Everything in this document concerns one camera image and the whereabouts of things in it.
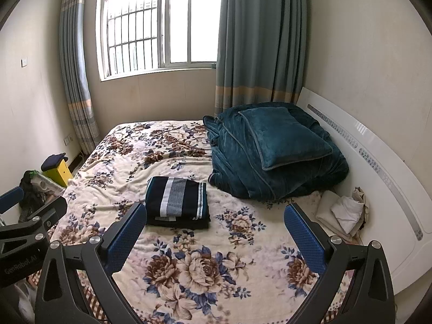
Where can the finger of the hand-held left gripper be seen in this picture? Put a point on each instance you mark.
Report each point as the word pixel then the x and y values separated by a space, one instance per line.
pixel 50 209
pixel 11 197

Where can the white wall switch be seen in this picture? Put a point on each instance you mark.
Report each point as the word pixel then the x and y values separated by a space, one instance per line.
pixel 24 61

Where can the white headboard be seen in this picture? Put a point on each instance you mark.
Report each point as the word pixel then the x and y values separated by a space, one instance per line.
pixel 371 175

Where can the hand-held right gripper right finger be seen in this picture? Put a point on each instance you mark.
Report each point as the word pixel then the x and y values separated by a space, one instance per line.
pixel 303 239

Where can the cream folded cloth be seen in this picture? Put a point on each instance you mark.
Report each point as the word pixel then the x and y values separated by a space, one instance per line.
pixel 325 209

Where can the teal plush quilt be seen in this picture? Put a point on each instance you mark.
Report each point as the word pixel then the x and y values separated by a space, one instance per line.
pixel 233 162

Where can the dark cap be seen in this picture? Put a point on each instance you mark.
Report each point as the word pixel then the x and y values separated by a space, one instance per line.
pixel 54 160

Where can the floral blanket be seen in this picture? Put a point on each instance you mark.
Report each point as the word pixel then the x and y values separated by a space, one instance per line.
pixel 202 270

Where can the barred window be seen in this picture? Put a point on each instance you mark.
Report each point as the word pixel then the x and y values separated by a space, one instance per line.
pixel 189 23

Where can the black folded garment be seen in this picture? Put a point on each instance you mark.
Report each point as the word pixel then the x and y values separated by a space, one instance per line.
pixel 182 223

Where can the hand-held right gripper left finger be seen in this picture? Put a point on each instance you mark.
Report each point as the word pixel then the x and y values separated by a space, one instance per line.
pixel 126 236

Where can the dark clothes pile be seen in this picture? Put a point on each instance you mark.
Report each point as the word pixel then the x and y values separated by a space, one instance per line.
pixel 32 195

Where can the yellow box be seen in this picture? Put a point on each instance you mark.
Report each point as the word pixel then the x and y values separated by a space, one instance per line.
pixel 60 173

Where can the banded blue-grey curtain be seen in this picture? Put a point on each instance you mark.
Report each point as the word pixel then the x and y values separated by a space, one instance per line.
pixel 76 74
pixel 256 57

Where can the dark striped sweater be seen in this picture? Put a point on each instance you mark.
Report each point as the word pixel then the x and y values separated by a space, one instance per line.
pixel 175 197

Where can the white crumpled cloth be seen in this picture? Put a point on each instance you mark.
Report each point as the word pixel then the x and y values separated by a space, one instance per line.
pixel 347 212

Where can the teal plush pillow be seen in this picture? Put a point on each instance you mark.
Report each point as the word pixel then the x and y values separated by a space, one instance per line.
pixel 283 135

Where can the white wall socket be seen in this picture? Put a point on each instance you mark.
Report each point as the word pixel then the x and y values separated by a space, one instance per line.
pixel 69 140

